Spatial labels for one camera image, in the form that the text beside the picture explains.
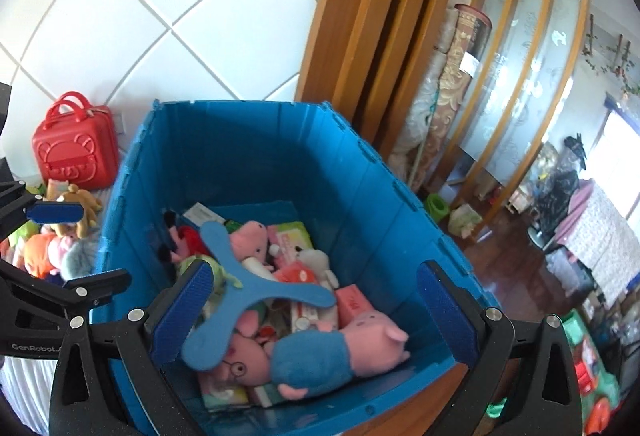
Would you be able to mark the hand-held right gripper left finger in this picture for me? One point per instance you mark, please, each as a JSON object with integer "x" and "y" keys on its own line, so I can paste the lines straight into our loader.
{"x": 182, "y": 311}

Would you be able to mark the pink floral cloth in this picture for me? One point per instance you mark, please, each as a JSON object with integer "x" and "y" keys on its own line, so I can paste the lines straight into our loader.
{"x": 610, "y": 236}

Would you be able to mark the blue foam boomerang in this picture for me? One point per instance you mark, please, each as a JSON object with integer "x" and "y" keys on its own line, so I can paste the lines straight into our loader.
{"x": 260, "y": 288}

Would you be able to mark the wooden glass partition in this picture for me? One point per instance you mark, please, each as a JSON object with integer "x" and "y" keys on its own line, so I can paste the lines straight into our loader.
{"x": 505, "y": 66}

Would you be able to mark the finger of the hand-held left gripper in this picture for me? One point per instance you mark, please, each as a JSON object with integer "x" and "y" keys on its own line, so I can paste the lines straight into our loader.
{"x": 55, "y": 212}
{"x": 100, "y": 286}

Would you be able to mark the red toy suitcase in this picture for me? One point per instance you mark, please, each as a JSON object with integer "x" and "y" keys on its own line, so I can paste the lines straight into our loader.
{"x": 75, "y": 151}

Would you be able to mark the green frog plush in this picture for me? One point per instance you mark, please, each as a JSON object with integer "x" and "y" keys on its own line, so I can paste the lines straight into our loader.
{"x": 22, "y": 234}

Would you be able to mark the orange-dress pig plush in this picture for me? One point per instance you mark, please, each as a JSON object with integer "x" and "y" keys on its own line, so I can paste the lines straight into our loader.
{"x": 42, "y": 251}

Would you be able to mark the green one-eyed monster plush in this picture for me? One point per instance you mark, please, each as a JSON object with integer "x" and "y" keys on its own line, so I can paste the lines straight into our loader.
{"x": 222, "y": 278}

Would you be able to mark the rolled patterned carpet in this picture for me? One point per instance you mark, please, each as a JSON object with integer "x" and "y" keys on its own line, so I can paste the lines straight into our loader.
{"x": 467, "y": 81}

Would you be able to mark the brown camel plush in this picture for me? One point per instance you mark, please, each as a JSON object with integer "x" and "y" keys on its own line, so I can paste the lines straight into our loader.
{"x": 92, "y": 208}

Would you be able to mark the white grey plush toy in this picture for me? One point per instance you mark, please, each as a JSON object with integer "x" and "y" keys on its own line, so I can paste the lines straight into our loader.
{"x": 315, "y": 261}

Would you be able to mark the blue plastic crate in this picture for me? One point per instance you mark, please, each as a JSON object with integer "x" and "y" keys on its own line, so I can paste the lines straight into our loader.
{"x": 300, "y": 156}

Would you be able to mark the white green bag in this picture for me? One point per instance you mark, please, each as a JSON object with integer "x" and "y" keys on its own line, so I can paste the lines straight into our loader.
{"x": 465, "y": 218}

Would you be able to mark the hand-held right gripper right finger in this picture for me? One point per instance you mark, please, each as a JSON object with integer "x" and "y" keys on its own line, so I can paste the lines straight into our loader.
{"x": 447, "y": 316}

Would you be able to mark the red black plush toy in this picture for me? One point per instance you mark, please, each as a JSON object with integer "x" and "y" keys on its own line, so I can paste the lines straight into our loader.
{"x": 187, "y": 238}

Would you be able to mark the green plastic cup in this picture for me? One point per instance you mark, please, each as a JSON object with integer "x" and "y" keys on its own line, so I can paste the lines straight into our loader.
{"x": 437, "y": 206}

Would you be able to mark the white flat box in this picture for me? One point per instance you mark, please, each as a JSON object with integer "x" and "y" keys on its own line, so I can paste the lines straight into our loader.
{"x": 205, "y": 215}

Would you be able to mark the striped bed sheet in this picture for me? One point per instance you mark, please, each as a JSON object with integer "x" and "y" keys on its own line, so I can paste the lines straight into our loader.
{"x": 30, "y": 391}

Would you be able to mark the beige rolled quilt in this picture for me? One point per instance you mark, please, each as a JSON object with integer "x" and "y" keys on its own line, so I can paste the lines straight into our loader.
{"x": 417, "y": 126}

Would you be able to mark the wooden frame post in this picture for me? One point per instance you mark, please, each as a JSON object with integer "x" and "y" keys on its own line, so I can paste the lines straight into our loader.
{"x": 360, "y": 41}

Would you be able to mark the black hanging clothes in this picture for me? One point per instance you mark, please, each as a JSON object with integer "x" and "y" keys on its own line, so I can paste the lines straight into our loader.
{"x": 560, "y": 196}

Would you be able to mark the flat pink box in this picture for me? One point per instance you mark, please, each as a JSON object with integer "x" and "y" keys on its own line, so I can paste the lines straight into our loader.
{"x": 290, "y": 238}

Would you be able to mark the window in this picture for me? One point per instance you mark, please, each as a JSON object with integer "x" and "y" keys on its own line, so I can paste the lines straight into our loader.
{"x": 625, "y": 146}

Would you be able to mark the green red plastic toy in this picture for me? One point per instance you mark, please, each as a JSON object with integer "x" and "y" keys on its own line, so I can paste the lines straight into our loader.
{"x": 592, "y": 376}

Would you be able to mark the blue-dress pig plush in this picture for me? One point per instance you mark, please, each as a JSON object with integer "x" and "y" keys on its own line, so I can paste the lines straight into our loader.
{"x": 310, "y": 356}

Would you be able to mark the pig plush with glasses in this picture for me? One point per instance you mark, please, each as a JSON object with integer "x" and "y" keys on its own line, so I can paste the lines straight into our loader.
{"x": 240, "y": 366}

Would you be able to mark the pastel patterned packet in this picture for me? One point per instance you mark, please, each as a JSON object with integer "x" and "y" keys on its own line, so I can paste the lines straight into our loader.
{"x": 222, "y": 393}

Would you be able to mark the green vine garland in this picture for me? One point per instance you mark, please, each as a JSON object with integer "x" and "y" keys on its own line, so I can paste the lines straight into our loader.
{"x": 620, "y": 66}

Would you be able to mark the small pink pig plush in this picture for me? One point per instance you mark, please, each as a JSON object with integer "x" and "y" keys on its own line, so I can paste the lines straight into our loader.
{"x": 250, "y": 238}

